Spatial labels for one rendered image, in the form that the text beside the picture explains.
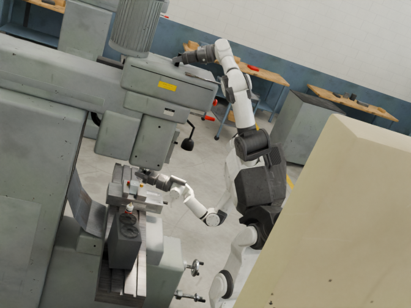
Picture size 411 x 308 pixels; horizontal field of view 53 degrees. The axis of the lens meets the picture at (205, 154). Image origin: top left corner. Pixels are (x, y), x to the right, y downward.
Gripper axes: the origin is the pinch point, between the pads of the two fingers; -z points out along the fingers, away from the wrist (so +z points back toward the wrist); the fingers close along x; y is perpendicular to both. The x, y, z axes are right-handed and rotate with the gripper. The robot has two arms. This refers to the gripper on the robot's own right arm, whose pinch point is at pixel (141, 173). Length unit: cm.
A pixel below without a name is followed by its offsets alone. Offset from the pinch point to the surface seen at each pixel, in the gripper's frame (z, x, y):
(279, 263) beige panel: 58, 168, -90
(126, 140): -8.4, 16.4, -23.3
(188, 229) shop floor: 27, -152, 123
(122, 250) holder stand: 13, 45, 19
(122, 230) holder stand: 9.6, 41.3, 10.7
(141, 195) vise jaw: 2.0, -9.3, 19.6
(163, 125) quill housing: 5.9, 8.7, -35.9
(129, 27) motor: -21, 19, -79
